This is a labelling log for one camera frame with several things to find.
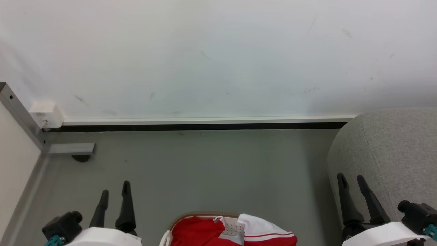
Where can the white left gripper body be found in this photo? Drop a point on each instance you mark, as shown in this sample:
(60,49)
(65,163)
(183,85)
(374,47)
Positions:
(106,237)

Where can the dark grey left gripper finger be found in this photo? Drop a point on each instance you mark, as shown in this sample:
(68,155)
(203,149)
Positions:
(126,208)
(100,212)

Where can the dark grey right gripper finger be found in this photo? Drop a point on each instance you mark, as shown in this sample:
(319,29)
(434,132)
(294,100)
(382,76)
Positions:
(348,205)
(374,205)

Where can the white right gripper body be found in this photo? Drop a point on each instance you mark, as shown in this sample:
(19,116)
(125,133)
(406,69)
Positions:
(379,235)

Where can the red and white garment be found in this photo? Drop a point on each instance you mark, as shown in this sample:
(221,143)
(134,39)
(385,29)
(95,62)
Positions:
(194,232)

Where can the grey fabric sofa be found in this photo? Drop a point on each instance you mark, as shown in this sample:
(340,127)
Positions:
(392,143)

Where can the white laundry basket brown rim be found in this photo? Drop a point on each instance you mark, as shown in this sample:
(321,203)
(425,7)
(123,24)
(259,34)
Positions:
(165,239)

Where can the beige flat panel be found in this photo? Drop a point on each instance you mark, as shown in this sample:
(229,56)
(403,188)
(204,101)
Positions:
(15,160)

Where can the white baseboard strip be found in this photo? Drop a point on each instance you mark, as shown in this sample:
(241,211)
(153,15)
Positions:
(205,120)

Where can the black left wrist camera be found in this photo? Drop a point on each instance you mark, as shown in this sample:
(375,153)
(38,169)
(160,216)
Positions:
(63,223)

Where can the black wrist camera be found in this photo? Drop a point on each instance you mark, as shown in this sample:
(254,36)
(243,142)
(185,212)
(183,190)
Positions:
(63,223)
(418,215)

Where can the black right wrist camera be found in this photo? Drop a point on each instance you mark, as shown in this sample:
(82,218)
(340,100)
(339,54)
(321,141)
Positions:
(418,215)

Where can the teal right camera connector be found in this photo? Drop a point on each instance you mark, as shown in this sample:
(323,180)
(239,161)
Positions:
(432,232)

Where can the teal camera connector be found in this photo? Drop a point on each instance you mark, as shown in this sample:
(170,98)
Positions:
(53,242)
(432,232)

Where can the teal left camera connector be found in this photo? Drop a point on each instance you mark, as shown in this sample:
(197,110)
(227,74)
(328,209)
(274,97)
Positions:
(53,242)

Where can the black round frame foot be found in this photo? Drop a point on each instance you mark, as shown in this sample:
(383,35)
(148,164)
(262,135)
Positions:
(81,158)

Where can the white wall socket box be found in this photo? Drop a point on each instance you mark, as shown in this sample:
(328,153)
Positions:
(47,112)

